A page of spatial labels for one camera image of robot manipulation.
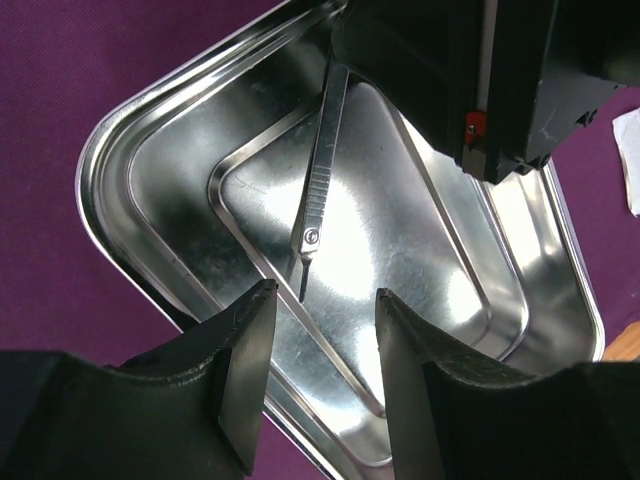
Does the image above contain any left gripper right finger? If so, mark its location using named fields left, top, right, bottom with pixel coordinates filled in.
left=375, top=289, right=639, bottom=479

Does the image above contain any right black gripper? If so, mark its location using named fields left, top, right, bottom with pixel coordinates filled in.
left=332, top=0, right=639, bottom=184

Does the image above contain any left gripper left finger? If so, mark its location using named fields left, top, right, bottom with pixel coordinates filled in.
left=1, top=280, right=277, bottom=479

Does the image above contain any steel scalpel handle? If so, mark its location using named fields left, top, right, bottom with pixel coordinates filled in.
left=296, top=52, right=349, bottom=303

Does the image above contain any steel instrument tray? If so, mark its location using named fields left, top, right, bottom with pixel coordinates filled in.
left=76, top=1, right=605, bottom=479

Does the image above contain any purple surgical wrap cloth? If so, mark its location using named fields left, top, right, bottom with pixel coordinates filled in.
left=1, top=1, right=639, bottom=364

